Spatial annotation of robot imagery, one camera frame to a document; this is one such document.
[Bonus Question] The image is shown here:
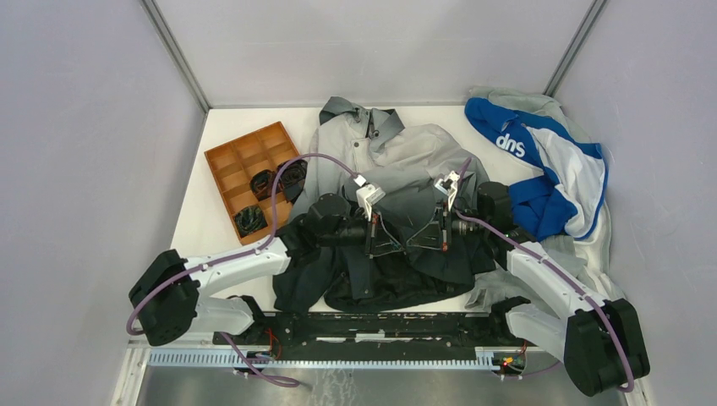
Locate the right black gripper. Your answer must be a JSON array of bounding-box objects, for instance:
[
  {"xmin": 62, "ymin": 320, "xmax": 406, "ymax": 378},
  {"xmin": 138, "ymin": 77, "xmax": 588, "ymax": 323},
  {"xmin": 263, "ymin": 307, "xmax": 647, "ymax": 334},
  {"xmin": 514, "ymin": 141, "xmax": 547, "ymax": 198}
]
[{"xmin": 407, "ymin": 199, "xmax": 490, "ymax": 250}]

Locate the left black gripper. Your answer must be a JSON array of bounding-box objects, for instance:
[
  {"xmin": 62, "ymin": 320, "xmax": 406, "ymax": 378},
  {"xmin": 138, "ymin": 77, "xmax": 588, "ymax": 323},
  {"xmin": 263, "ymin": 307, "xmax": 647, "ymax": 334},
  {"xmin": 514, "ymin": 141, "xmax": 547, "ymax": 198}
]
[{"xmin": 319, "ymin": 206, "xmax": 402, "ymax": 259}]

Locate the grey black zip jacket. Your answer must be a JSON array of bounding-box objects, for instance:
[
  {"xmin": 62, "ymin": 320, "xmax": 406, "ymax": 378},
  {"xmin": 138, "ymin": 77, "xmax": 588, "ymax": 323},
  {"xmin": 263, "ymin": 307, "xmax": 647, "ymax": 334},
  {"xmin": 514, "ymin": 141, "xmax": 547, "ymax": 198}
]
[{"xmin": 272, "ymin": 96, "xmax": 488, "ymax": 313}]

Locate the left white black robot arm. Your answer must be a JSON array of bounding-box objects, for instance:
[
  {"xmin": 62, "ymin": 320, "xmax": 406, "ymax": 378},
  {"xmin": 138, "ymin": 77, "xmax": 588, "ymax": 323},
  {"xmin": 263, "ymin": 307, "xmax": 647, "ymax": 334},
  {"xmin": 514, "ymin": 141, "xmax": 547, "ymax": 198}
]
[{"xmin": 126, "ymin": 194, "xmax": 402, "ymax": 347}]

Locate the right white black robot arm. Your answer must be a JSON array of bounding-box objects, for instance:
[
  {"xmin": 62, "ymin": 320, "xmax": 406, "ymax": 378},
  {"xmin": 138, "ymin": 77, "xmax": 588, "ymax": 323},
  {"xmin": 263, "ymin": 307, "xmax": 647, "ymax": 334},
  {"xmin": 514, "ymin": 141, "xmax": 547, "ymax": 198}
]
[{"xmin": 397, "ymin": 177, "xmax": 650, "ymax": 396}]

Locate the blue white jacket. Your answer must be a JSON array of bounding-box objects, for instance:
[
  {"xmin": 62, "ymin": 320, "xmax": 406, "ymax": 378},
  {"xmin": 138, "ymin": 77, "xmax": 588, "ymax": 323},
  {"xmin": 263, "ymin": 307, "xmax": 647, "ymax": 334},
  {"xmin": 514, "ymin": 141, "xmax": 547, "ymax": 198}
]
[{"xmin": 464, "ymin": 97, "xmax": 609, "ymax": 241}]

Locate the orange compartment tray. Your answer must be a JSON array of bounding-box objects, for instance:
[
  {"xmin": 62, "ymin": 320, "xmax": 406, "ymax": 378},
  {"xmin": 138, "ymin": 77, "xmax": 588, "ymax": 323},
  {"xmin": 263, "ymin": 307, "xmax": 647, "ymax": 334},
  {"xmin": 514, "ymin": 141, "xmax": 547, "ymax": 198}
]
[{"xmin": 205, "ymin": 122, "xmax": 298, "ymax": 244}]

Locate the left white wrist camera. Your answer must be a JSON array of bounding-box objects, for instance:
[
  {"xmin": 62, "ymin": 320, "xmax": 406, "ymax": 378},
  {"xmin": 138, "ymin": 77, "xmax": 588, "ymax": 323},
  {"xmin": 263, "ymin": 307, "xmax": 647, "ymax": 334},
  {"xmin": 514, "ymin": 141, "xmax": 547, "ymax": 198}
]
[{"xmin": 353, "ymin": 174, "xmax": 386, "ymax": 221}]

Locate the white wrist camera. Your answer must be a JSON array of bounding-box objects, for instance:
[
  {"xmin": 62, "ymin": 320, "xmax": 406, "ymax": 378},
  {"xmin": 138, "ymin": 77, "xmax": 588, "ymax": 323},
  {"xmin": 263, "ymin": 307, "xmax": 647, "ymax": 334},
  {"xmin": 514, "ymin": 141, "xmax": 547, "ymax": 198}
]
[
  {"xmin": 353, "ymin": 174, "xmax": 386, "ymax": 221},
  {"xmin": 434, "ymin": 171, "xmax": 461, "ymax": 211}
]

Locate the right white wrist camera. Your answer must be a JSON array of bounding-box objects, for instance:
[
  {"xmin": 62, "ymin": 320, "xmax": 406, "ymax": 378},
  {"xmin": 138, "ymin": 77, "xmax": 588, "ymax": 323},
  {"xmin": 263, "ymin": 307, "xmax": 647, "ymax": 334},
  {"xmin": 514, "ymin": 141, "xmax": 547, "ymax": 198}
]
[{"xmin": 434, "ymin": 171, "xmax": 461, "ymax": 211}]

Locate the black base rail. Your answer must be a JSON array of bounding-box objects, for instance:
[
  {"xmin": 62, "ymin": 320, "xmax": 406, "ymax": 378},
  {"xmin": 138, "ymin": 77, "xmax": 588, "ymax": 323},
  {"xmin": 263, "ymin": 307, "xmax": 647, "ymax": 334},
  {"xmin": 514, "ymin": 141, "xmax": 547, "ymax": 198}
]
[{"xmin": 230, "ymin": 312, "xmax": 534, "ymax": 361}]

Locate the white slotted cable duct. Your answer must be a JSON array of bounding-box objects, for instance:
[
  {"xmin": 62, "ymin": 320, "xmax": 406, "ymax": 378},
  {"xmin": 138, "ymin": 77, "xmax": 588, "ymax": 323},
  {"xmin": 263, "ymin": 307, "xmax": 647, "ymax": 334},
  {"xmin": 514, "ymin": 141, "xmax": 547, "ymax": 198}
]
[{"xmin": 147, "ymin": 348, "xmax": 500, "ymax": 371}]

